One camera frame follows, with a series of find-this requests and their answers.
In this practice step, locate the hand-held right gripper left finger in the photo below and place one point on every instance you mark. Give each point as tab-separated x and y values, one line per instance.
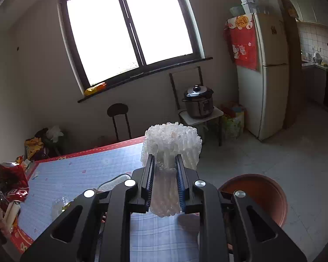
149	174

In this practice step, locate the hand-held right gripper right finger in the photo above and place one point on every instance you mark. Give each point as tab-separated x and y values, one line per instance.
181	185

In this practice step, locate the white sponge with grey edge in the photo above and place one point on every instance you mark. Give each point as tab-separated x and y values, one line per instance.
113	183

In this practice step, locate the clear bubble wrap roll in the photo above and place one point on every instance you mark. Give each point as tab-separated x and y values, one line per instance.
170	142

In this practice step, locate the clear plastic tray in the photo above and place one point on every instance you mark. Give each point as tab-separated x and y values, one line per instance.
60	207

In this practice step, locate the orange plastic basin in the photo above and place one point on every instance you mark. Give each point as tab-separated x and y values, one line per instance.
258	193

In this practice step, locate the person's left hand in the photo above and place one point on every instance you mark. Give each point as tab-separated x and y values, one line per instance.
1	219

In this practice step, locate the red snack packet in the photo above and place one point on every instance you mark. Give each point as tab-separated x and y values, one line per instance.
12	180

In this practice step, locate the small red and white packet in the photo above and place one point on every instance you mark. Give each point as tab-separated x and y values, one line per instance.
24	164

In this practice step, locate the blue plaid tablecloth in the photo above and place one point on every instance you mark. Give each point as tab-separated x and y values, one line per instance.
79	174

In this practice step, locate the dark round-back chair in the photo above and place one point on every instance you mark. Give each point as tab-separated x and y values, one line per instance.
118	112

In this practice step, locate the small white table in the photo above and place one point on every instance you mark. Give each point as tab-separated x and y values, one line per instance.
205	117

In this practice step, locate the colourful gift bag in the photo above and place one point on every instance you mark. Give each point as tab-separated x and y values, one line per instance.
233	124

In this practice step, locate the yellow snack bag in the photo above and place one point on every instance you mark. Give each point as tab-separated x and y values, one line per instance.
34	148

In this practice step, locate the yellow packet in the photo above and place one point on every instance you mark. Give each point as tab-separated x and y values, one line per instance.
95	88

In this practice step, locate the white plastic bag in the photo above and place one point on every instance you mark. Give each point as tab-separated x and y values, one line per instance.
54	133

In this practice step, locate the beige cabinet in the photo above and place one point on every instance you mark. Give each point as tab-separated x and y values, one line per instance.
270	87

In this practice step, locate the dark-framed window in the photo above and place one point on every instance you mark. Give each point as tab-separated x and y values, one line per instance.
125	27

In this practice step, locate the red printed cloth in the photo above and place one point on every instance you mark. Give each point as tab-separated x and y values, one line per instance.
243	43

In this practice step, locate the white kettle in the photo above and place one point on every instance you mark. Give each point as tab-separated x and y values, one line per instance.
317	57

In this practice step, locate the white boxes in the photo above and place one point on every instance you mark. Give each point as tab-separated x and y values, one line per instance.
247	1

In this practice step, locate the dark folding chair frame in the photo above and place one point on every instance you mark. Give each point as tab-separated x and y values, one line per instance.
172	87

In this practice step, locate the white kitchen wall cabinets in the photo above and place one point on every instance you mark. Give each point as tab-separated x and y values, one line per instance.
314	8

